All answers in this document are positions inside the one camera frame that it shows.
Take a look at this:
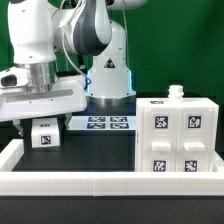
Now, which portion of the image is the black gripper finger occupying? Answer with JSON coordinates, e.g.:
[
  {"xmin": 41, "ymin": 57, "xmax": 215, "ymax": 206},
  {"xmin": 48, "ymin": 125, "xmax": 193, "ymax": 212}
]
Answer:
[
  {"xmin": 57, "ymin": 113, "xmax": 72, "ymax": 145},
  {"xmin": 13, "ymin": 119, "xmax": 32, "ymax": 157}
]

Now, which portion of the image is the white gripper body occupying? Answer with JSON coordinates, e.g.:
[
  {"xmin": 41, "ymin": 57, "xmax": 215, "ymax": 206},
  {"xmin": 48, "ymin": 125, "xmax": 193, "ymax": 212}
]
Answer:
[{"xmin": 0, "ymin": 75, "xmax": 87, "ymax": 122}]

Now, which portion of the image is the white cabinet top block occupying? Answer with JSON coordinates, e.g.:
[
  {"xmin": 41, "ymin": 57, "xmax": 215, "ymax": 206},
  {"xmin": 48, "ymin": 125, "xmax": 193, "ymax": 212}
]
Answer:
[{"xmin": 31, "ymin": 118, "xmax": 60, "ymax": 148}]

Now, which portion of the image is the white door panel with tags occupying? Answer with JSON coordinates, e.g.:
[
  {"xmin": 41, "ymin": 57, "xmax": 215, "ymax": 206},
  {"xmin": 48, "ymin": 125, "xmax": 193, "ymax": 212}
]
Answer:
[{"xmin": 142, "ymin": 108, "xmax": 178, "ymax": 172}]

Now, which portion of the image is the white cabinet body box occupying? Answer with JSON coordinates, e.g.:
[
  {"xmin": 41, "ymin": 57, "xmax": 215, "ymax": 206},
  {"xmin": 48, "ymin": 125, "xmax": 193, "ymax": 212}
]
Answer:
[{"xmin": 135, "ymin": 85, "xmax": 219, "ymax": 172}]

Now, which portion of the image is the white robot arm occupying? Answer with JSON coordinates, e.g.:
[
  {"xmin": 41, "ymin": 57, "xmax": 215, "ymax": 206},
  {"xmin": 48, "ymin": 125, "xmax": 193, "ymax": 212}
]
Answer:
[{"xmin": 0, "ymin": 0, "xmax": 147, "ymax": 132}]

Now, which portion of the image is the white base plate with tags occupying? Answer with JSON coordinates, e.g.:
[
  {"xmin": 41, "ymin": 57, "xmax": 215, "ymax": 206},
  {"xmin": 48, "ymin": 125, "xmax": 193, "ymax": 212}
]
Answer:
[{"xmin": 68, "ymin": 116, "xmax": 136, "ymax": 131}]

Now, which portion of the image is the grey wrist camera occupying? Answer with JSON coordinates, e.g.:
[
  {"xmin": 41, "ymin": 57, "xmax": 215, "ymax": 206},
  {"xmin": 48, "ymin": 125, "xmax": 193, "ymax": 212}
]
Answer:
[{"xmin": 0, "ymin": 67, "xmax": 29, "ymax": 89}]

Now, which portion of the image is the white U-shaped fence wall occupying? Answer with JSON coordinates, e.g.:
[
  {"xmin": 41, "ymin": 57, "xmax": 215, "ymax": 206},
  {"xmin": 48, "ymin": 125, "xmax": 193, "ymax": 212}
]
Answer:
[{"xmin": 0, "ymin": 139, "xmax": 224, "ymax": 196}]

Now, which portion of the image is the white hanging cable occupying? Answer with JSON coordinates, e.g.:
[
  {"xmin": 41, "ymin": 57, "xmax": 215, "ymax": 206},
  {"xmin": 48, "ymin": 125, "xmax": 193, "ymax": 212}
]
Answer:
[{"xmin": 59, "ymin": 0, "xmax": 93, "ymax": 86}]

